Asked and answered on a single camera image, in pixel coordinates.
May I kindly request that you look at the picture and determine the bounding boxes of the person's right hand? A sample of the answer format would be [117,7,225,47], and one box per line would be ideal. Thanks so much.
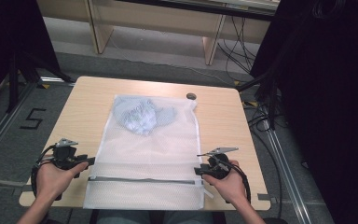
[201,160,247,205]

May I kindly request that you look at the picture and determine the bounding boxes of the black curtain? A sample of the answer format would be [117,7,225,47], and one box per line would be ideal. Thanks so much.
[249,0,358,224]
[0,0,63,108]

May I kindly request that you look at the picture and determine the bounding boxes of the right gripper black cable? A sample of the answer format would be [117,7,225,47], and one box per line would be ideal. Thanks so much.
[222,161,253,203]

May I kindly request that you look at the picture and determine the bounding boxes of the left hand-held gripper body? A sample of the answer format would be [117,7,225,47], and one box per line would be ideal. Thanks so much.
[51,138,90,171]

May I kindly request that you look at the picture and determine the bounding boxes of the grey tape strip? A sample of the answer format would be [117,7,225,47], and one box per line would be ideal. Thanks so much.
[11,183,33,198]
[257,192,278,205]

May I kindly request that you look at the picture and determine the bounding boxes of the white mesh laundry bag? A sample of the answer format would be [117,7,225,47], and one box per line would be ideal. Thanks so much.
[82,94,207,211]

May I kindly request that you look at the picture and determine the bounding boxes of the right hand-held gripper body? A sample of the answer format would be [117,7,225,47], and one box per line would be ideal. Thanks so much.
[200,147,240,181]

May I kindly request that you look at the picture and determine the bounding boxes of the black metal stand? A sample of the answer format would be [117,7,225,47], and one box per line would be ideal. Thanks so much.
[236,62,282,132]

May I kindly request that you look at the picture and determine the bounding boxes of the black tripod stand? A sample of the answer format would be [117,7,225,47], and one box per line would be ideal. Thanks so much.
[5,50,76,114]

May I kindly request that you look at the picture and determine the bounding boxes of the person's legs in jeans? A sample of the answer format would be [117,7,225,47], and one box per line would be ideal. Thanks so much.
[96,209,228,224]

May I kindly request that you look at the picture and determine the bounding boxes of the black floor cable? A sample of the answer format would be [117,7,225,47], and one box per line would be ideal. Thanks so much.
[243,105,284,219]

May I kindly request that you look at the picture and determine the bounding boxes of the bundle of black floor cables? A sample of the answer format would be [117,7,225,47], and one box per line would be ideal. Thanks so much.
[216,15,259,77]

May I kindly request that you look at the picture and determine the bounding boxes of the light wooden bench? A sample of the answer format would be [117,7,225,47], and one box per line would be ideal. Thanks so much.
[36,0,282,66]

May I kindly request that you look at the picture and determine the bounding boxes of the light blue garment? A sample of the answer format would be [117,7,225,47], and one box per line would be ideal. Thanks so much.
[113,96,178,136]

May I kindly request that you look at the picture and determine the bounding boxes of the metal floor rail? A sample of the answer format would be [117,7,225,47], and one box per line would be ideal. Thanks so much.
[0,81,36,167]
[262,119,312,224]

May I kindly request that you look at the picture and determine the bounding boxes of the person's left hand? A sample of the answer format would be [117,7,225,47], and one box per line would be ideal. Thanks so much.
[35,161,90,201]

